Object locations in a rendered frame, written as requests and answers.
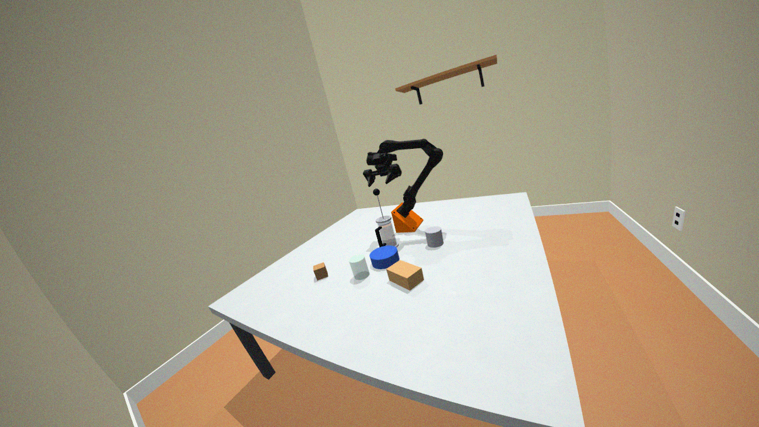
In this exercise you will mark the french press with black knob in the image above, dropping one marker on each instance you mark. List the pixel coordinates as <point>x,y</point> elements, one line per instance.
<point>385,231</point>

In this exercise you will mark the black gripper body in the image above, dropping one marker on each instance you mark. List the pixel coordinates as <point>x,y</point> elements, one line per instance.
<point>382,170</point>

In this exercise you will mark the blue cylinder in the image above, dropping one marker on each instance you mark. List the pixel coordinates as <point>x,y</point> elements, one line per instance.
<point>384,257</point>

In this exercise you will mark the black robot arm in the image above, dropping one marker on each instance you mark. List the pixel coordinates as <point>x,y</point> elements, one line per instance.
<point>378,158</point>

